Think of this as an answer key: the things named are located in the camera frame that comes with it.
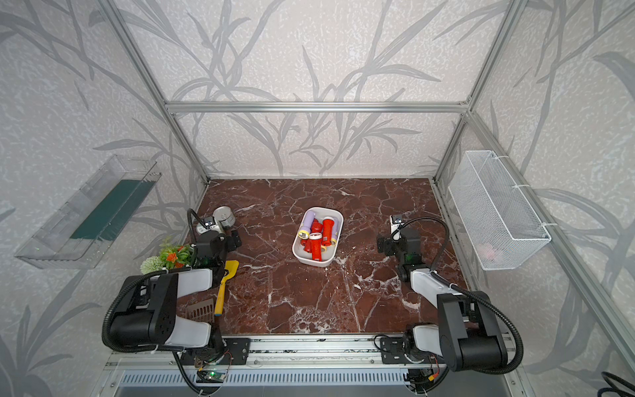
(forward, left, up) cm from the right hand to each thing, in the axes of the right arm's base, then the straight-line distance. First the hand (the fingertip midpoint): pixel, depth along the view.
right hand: (393, 230), depth 92 cm
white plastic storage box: (-7, +25, -7) cm, 27 cm away
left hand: (+1, +65, 0) cm, 65 cm away
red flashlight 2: (+4, +25, -2) cm, 25 cm away
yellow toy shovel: (-11, +61, -7) cm, 62 cm away
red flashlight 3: (-4, +32, -3) cm, 33 cm away
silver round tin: (+10, +67, -2) cm, 68 cm away
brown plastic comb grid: (-26, +67, -8) cm, 72 cm away
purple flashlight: (-1, +34, -1) cm, 34 cm away
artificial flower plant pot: (-15, +72, +11) cm, 74 cm away
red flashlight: (-6, +29, -3) cm, 30 cm away
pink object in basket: (-15, -23, +12) cm, 30 cm away
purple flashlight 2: (+3, +22, -5) cm, 22 cm away
